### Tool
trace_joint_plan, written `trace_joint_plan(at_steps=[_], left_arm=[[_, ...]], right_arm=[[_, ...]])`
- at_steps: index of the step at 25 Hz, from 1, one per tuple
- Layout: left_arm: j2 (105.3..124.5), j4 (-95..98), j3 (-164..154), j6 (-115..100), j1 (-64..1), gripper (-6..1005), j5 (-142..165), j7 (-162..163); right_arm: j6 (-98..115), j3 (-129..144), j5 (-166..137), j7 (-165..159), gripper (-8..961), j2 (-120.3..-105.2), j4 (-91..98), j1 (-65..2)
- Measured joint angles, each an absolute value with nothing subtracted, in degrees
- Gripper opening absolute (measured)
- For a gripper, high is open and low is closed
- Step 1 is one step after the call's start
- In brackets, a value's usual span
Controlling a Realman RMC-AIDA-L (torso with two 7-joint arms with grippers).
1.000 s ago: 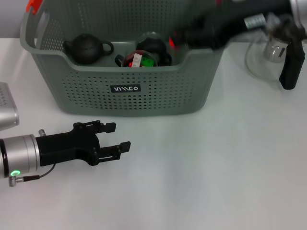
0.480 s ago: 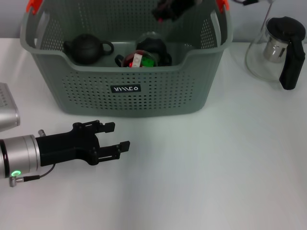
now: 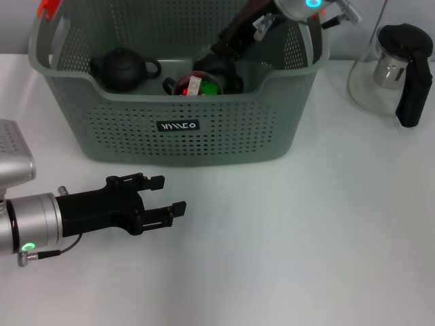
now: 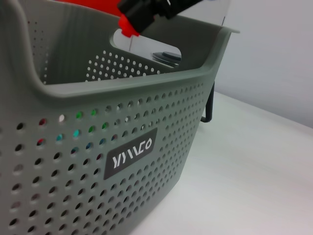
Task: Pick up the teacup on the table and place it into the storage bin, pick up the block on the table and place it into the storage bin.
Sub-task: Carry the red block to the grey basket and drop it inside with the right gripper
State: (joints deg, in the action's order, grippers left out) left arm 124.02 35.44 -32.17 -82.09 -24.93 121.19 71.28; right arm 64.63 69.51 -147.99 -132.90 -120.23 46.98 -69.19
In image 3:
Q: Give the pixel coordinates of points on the glass teacup with black holder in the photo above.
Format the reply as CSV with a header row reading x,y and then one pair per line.
x,y
217,69
176,85

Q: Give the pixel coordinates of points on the red slope block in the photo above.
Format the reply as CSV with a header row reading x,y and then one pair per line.
x,y
184,91

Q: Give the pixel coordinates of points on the silver right elbow connector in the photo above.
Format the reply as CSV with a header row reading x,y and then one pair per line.
x,y
348,8

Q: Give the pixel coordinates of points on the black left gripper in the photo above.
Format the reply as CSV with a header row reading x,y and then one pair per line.
x,y
91,212

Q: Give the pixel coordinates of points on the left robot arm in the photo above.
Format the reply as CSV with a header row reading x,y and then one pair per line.
x,y
30,224

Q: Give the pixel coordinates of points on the black clay teapot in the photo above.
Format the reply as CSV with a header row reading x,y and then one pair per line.
x,y
122,69

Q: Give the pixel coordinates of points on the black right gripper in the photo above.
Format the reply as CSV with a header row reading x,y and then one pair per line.
x,y
248,20

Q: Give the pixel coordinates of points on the grey perforated storage basket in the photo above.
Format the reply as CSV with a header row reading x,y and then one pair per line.
x,y
204,142

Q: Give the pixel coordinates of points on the translucent white brick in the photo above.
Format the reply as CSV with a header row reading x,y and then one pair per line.
x,y
193,85

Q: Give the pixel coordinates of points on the silver left elbow connector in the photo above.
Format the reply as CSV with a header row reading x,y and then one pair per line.
x,y
25,258

